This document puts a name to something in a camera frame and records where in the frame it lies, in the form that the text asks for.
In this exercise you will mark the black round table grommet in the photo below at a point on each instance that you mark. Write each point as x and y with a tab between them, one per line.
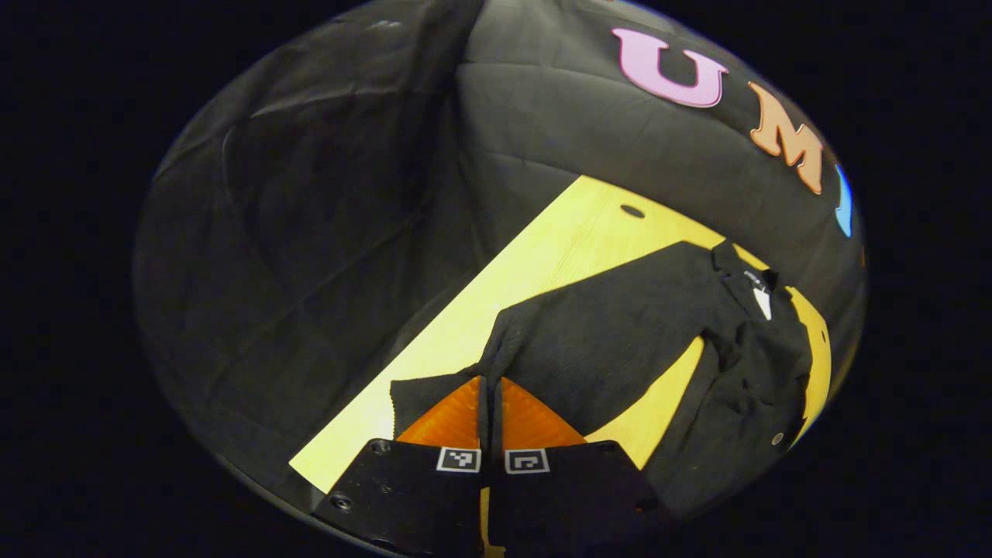
632	211

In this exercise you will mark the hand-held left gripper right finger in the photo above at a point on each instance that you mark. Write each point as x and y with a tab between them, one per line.
573	496

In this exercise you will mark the black buttoned coat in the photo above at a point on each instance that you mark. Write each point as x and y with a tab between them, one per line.
620	333

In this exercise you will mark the black backdrop cloth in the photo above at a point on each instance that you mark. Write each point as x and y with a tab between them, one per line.
325	232

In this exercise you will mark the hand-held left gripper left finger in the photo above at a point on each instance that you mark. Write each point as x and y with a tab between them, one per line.
418	496

